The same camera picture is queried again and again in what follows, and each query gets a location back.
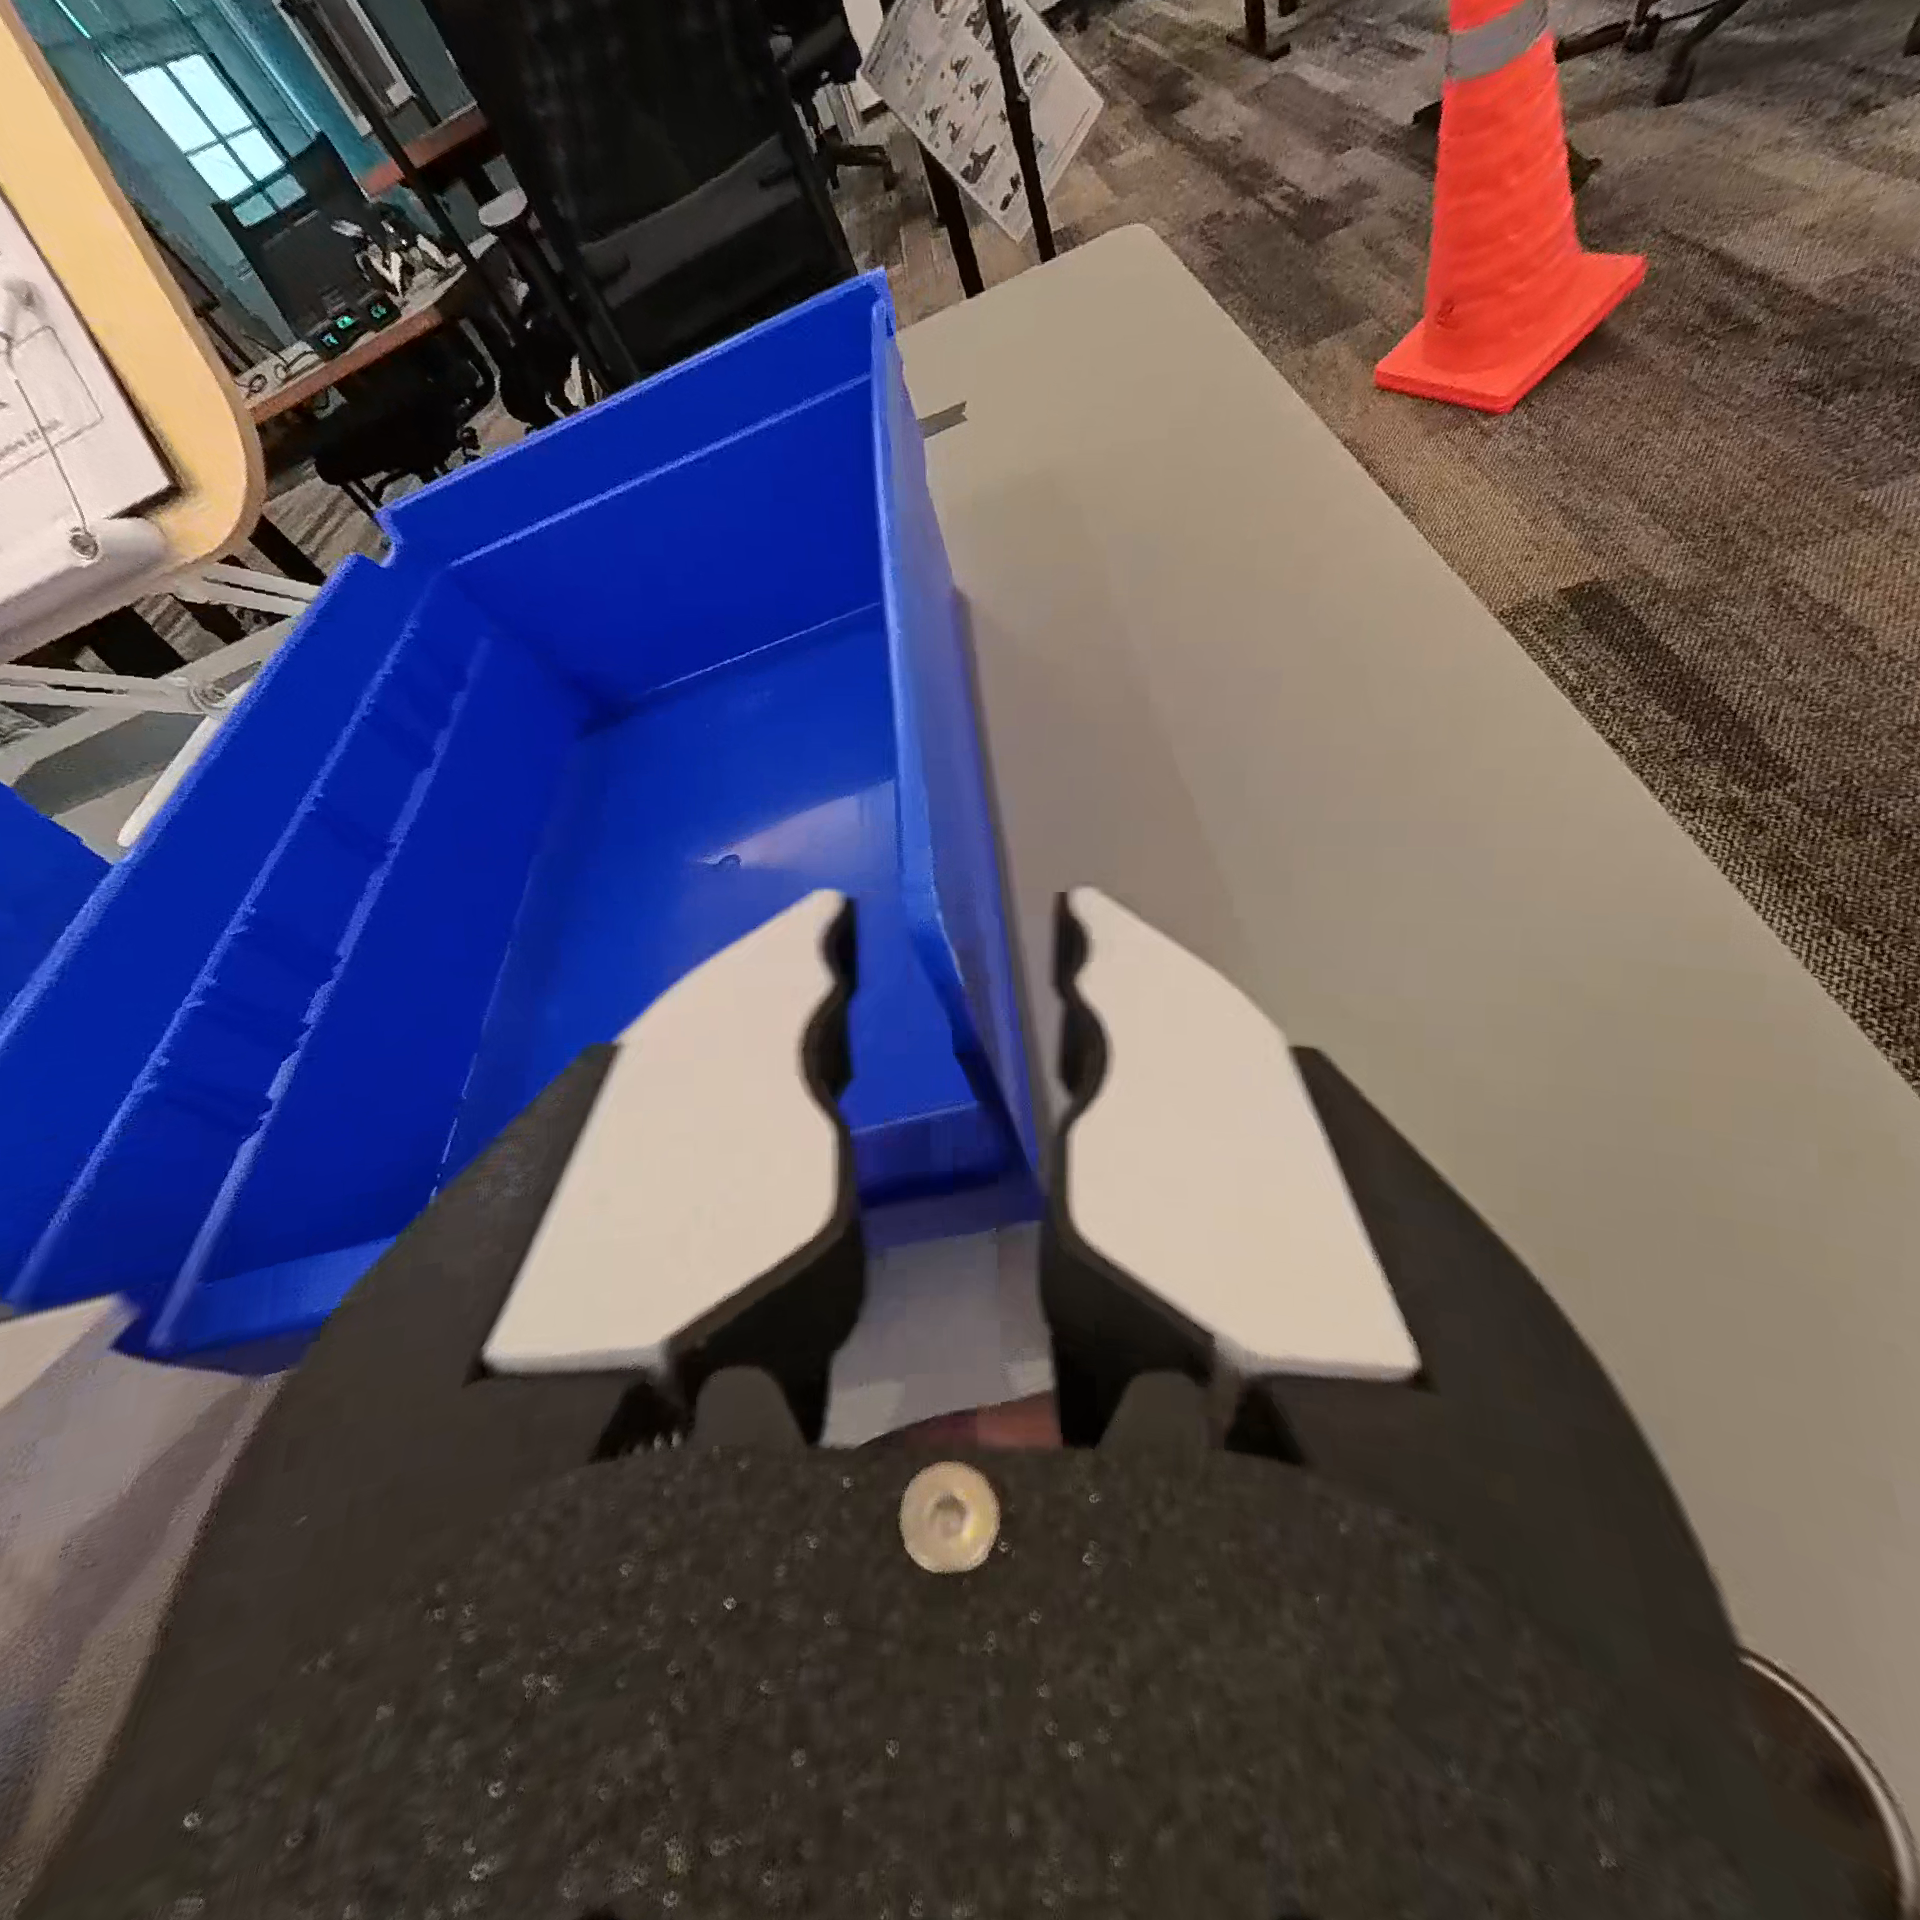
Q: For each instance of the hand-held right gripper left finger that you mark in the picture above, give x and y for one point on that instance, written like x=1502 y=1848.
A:
x=676 y=1185

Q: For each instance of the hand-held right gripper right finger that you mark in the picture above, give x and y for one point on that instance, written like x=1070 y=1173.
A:
x=1231 y=1185

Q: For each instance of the blue plastic bin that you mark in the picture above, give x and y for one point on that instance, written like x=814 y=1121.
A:
x=45 y=901
x=599 y=599

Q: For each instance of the grey desk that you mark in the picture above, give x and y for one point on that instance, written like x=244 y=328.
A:
x=1349 y=825

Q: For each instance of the grey tape strip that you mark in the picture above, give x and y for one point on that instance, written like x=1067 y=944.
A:
x=945 y=416

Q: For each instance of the round metal object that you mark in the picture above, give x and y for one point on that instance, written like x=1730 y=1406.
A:
x=1822 y=1769

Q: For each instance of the dark wooden table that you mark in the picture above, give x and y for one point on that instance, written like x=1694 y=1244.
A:
x=390 y=301

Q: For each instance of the orange traffic cone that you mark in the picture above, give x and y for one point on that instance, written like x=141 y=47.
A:
x=1500 y=270

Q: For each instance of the printed instruction sheet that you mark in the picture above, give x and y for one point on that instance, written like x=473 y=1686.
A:
x=60 y=421

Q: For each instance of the black office chair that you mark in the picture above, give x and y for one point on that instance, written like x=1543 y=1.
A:
x=645 y=149

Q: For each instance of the printed poster board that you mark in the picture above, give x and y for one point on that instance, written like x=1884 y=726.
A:
x=975 y=106

